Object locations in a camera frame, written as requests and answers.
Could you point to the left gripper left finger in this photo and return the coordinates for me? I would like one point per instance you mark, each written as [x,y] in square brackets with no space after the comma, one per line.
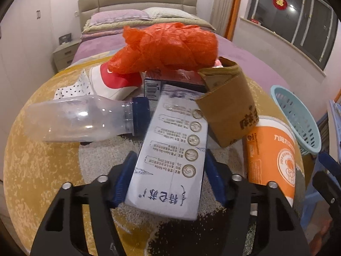
[61,231]

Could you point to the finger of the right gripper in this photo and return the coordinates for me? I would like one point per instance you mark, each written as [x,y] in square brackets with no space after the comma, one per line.
[329,163]

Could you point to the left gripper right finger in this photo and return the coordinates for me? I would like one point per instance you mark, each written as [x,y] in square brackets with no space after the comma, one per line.
[278,231]

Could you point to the clear plastic bottle blue cap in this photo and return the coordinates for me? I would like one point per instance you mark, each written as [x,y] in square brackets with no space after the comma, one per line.
[89,118]

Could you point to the white milk carton box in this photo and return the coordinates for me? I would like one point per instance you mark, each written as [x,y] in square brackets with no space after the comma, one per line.
[167,179]

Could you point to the brown paper bag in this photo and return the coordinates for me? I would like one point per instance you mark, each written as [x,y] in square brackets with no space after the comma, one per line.
[228,105]

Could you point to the white dotted paper piece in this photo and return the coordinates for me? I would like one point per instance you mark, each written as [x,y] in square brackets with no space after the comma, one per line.
[82,87]

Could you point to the red white paper cup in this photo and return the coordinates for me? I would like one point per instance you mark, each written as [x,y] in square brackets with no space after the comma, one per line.
[114,86]

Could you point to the light blue plastic basket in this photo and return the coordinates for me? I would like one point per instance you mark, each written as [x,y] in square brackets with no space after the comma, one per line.
[301,120]

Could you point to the orange soy milk cup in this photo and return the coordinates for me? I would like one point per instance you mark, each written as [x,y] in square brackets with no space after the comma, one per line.
[271,155]

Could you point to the yellow bear round rug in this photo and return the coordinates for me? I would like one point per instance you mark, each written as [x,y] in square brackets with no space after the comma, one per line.
[34,172]

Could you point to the dark framed window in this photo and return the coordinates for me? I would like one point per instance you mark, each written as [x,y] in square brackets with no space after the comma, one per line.
[309,25]

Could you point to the small red box on sill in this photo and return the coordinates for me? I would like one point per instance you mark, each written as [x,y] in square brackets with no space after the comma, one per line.
[255,21]

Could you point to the red blue small box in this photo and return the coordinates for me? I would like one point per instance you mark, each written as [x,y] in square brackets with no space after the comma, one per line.
[154,81]

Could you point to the red round window sticker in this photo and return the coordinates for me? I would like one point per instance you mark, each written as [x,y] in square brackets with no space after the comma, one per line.
[280,4]

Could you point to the beige nightstand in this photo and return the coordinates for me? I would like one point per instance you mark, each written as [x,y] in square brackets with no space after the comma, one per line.
[64,54]

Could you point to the white wardrobe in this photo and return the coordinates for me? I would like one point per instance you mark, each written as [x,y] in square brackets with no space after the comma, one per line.
[26,49]

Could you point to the red plastic bag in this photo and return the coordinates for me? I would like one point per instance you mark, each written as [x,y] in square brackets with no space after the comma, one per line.
[166,47]

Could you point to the beige orange curtain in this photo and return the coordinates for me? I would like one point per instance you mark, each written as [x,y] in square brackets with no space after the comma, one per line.
[224,17]

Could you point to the folded beige quilt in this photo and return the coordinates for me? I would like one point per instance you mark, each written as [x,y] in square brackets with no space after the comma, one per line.
[97,31]

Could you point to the purple pillow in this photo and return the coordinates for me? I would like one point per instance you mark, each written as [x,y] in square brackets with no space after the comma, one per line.
[114,16]

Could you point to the bed with purple cover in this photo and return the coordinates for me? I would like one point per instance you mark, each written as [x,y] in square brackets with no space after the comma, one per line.
[253,67]

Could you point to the white pillow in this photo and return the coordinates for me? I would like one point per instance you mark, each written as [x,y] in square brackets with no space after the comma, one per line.
[165,12]

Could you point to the beige padded headboard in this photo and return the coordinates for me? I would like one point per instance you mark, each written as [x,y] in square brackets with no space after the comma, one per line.
[89,7]

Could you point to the small dark picture frame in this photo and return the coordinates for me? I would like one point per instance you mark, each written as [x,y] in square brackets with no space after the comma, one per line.
[65,38]

